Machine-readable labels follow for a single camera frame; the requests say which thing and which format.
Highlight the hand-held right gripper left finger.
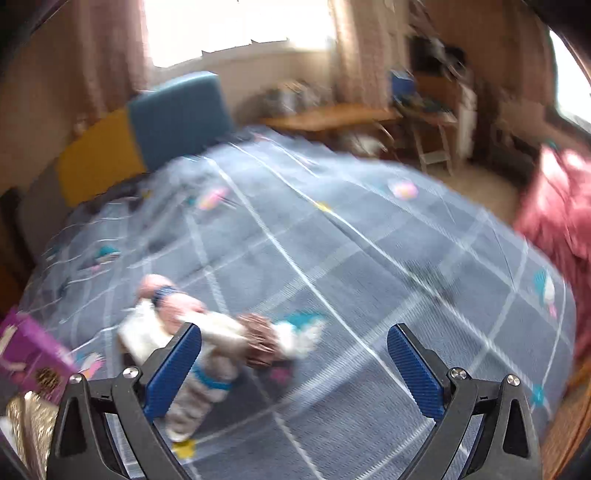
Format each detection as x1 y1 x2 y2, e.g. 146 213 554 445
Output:
46 322 202 480

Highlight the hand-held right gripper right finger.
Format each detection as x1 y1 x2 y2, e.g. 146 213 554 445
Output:
387 323 542 480

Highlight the white printed packet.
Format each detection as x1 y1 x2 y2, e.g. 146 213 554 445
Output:
117 305 247 365

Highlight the pink towel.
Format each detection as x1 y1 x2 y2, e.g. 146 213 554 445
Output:
137 274 207 333

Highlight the brown scrunchie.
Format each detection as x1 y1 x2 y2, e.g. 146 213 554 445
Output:
238 314 280 368

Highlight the gold ornate tissue box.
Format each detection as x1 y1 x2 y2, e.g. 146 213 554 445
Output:
4 391 58 480

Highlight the grey checked quilt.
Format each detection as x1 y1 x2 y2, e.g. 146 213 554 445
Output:
18 129 578 480

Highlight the purple cardboard box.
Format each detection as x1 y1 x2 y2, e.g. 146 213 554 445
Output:
0 311 79 407

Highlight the pink garment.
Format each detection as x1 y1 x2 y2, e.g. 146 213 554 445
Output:
515 143 591 365

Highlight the grey yellow blue headboard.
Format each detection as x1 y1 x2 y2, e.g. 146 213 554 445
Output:
16 71 234 250

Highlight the blue folding chair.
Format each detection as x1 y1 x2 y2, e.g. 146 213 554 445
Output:
390 69 458 176

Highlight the pink patterned curtain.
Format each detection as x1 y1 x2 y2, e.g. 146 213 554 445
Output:
69 0 153 134
330 0 402 116

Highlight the window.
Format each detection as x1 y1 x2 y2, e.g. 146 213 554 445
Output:
139 0 338 70

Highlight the rose gold metal frame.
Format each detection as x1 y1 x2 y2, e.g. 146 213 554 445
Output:
540 360 591 480

